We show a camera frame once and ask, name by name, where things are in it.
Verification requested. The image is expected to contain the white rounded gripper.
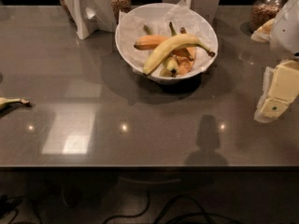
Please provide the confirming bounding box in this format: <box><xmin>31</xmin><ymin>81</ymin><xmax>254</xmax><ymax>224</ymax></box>
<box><xmin>251</xmin><ymin>0</ymin><xmax>299</xmax><ymax>123</ymax></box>

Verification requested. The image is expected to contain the white paper liner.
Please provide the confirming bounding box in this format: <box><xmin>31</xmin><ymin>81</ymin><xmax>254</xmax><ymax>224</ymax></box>
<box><xmin>117</xmin><ymin>0</ymin><xmax>217</xmax><ymax>78</ymax></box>

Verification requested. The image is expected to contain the orange banana peel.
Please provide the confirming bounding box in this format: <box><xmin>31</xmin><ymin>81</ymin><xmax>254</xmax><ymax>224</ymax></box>
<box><xmin>174</xmin><ymin>26</ymin><xmax>197</xmax><ymax>77</ymax></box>

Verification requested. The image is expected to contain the orange ripe banana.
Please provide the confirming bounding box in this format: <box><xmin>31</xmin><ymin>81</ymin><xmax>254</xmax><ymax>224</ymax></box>
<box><xmin>134</xmin><ymin>24</ymin><xmax>194</xmax><ymax>62</ymax></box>

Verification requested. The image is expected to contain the large yellow banana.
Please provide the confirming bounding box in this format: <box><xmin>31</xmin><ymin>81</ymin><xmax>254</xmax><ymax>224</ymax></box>
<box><xmin>143</xmin><ymin>34</ymin><xmax>216</xmax><ymax>76</ymax></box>

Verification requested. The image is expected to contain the banana at left edge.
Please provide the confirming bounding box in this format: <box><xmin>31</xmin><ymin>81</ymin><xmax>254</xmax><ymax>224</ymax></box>
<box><xmin>0</xmin><ymin>97</ymin><xmax>30</xmax><ymax>111</ymax></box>

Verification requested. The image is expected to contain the black floor cable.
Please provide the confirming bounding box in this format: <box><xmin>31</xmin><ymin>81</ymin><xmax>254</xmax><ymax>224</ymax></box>
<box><xmin>102</xmin><ymin>189</ymin><xmax>244</xmax><ymax>224</ymax></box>

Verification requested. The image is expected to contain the small yellow banana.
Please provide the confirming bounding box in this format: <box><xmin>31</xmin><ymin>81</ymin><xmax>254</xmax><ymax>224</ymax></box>
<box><xmin>160</xmin><ymin>56</ymin><xmax>178</xmax><ymax>77</ymax></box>

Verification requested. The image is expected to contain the white bowl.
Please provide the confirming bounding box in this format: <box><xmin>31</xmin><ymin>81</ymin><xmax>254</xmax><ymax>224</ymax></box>
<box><xmin>114</xmin><ymin>2</ymin><xmax>219</xmax><ymax>85</ymax></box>

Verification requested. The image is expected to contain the glass jar of grains right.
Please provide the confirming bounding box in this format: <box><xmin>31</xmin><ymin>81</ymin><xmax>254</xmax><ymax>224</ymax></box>
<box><xmin>249</xmin><ymin>0</ymin><xmax>288</xmax><ymax>32</ymax></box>

